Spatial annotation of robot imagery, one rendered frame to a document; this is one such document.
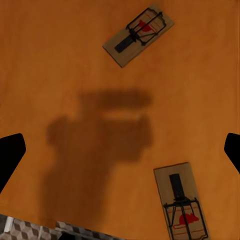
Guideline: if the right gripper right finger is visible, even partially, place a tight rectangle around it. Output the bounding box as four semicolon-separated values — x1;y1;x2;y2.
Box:
224;133;240;173

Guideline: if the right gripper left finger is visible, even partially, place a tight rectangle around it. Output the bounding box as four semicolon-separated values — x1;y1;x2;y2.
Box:
0;133;26;193

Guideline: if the mousetrap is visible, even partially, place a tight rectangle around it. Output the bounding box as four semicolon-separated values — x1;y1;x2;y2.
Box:
154;162;211;240
103;3;175;69

